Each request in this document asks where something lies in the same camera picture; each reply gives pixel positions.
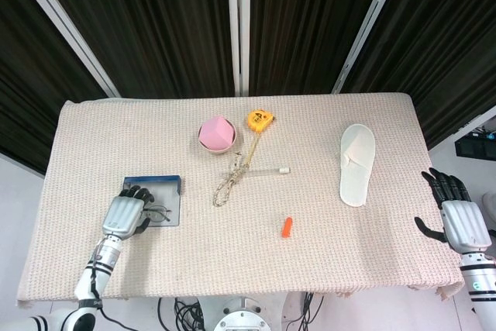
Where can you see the orange rubber cap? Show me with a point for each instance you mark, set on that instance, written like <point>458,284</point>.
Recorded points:
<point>287,228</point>

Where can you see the beige woven tablecloth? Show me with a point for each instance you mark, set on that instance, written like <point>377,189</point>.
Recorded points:
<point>248,269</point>

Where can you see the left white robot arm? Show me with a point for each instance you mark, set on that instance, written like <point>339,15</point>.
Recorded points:
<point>97,269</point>

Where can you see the white disposable slipper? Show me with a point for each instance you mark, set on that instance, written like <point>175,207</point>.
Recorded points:
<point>354,183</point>

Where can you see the yellow tape measure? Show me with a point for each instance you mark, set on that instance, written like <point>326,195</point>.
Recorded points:
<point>257,121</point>

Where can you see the black curtain panel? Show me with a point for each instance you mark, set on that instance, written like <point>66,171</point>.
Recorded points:
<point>438,56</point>
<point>155,28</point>
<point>31,94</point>
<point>310,25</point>

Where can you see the beige bowl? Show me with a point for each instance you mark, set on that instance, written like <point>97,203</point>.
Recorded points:
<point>217,151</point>

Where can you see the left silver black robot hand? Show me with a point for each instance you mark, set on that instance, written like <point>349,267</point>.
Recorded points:
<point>122,216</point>

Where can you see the clear tube with white cap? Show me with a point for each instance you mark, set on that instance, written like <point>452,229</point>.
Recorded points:
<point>267,171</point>

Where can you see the pink foam block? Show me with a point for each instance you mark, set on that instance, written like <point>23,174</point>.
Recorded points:
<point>215,133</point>

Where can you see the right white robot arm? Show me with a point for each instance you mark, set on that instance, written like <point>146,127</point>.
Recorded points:
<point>478,280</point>

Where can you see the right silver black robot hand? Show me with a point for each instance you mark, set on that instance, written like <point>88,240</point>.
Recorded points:
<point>465,226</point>

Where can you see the white metal frame post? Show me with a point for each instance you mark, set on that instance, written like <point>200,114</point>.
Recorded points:
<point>368,25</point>
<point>62,23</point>
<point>233,25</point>

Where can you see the black-framed eyeglasses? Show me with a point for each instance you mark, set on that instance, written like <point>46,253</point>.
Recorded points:
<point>160,216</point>

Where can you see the blue glasses box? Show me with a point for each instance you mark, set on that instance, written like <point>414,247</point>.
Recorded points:
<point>162,191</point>

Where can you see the grey round robot base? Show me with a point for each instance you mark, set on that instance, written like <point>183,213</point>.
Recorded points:
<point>242,319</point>

